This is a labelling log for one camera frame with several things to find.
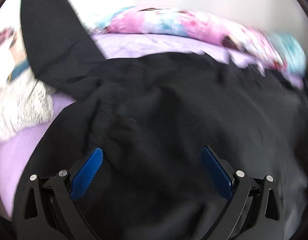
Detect black garment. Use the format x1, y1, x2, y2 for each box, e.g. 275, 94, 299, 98
20, 0, 308, 240

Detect purple fleece blanket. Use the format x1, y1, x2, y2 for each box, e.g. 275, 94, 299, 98
0, 34, 305, 220

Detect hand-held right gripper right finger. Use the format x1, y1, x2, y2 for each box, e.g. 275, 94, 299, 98
200, 145, 286, 240

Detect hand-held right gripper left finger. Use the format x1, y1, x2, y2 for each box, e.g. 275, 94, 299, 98
12, 147, 104, 240

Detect white printed cloth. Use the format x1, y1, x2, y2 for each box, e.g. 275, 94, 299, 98
0, 26, 29, 90

